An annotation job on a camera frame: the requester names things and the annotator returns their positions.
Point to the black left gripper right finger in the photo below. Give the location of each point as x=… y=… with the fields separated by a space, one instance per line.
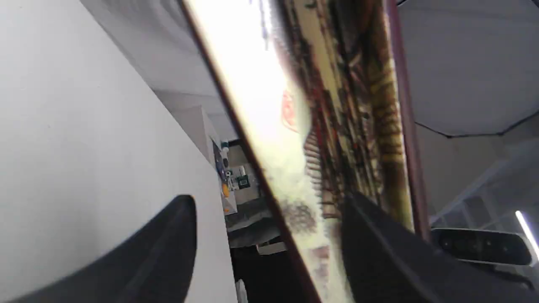
x=386 y=263

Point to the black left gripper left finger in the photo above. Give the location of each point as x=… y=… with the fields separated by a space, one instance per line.
x=155 y=265

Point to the painted paper folding fan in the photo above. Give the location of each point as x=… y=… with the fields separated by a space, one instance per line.
x=318 y=91

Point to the cluttered background shelf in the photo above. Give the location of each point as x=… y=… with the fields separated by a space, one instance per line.
x=249 y=222

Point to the grey backdrop cloth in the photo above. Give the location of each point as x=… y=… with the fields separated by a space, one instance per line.
x=154 y=36

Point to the black overhead camera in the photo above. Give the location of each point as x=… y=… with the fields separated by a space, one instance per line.
x=485 y=246

